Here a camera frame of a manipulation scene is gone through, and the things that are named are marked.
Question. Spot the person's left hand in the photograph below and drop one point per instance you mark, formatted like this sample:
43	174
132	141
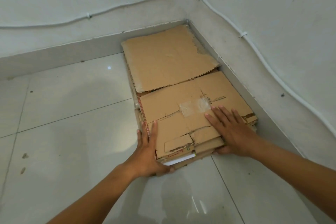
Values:
147	158

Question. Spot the person's right hand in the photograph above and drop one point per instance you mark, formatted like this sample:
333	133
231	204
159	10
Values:
236	137

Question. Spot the person's right forearm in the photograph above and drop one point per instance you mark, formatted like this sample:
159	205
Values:
296	168

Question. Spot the person's left forearm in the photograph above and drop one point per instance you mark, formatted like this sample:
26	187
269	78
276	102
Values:
92	200

